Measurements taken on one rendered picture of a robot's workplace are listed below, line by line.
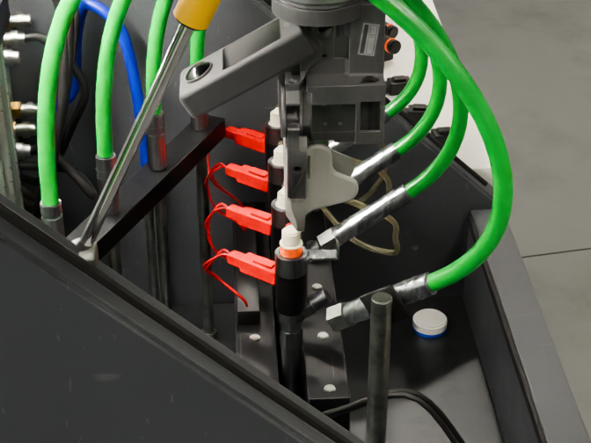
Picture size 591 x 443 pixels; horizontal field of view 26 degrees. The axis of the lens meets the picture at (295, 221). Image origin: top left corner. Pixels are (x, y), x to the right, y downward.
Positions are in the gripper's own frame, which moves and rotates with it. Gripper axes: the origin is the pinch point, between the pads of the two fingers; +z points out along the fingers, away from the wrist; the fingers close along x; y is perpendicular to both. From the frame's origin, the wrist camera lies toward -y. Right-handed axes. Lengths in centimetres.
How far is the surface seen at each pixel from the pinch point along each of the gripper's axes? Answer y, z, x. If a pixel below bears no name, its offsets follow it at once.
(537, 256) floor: 68, 114, 162
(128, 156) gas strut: -10.3, -23.8, -31.8
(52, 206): -19.8, -2.2, -0.8
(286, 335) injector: -0.6, 11.8, -1.0
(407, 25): 7.2, -22.7, -13.1
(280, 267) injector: -1.0, 4.5, -1.1
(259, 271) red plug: -2.8, 6.3, 1.1
